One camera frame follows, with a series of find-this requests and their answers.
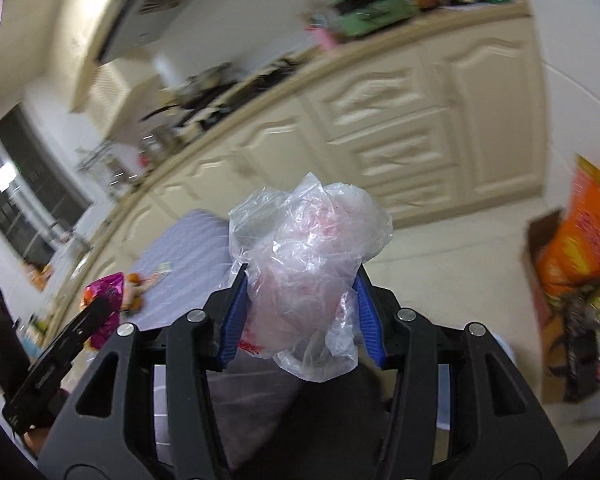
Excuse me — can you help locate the orange peel piece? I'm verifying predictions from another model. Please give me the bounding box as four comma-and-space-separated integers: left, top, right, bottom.
121, 272, 160, 312

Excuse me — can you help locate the clear plastic bag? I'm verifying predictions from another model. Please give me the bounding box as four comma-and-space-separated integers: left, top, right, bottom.
227, 174, 393, 382

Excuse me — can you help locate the black bag with snacks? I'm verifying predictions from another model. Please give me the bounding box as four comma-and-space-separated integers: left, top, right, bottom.
548, 280, 600, 403

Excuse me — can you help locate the silver range hood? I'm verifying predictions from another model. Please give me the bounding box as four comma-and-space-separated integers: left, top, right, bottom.
97, 0, 242, 65

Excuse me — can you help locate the dark kitchen window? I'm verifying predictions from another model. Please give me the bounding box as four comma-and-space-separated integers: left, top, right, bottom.
0, 105, 91, 269

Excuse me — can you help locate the purple checked tablecloth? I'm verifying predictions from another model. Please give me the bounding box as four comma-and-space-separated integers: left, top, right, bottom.
125, 209, 233, 330

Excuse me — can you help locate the cream kitchen cabinet run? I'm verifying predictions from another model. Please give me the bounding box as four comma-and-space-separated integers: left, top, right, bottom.
50, 0, 547, 332

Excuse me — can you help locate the magenta foil wrapper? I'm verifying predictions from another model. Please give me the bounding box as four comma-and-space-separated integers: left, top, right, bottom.
80, 272, 124, 350

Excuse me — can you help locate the brown cardboard box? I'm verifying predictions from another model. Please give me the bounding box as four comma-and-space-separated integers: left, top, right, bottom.
521, 209, 566, 403

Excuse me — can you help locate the orange snack bag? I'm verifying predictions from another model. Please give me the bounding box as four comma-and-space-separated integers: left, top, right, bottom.
535, 155, 600, 297

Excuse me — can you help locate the black gas stove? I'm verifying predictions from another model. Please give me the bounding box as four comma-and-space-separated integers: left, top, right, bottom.
137, 58, 304, 131

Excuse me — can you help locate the green appliance on counter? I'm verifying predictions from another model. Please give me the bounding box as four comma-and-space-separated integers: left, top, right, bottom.
332, 0, 418, 39

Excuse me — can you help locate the pink bottle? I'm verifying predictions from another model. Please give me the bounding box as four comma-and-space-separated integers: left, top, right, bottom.
306, 22, 338, 51

